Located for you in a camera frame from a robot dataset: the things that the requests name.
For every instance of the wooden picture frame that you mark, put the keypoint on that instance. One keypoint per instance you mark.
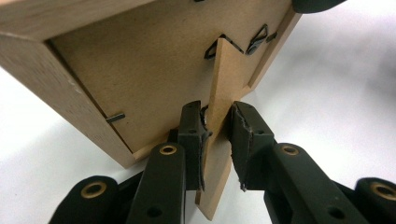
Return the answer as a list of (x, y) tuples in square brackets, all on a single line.
[(124, 68)]

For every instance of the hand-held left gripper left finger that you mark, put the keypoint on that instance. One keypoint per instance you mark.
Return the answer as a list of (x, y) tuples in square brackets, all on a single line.
[(190, 140)]

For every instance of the fibreboard frame stand leg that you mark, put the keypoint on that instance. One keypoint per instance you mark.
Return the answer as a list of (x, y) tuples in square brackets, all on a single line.
[(225, 81)]

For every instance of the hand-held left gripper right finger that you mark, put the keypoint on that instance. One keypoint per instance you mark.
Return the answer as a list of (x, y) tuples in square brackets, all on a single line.
[(252, 146)]

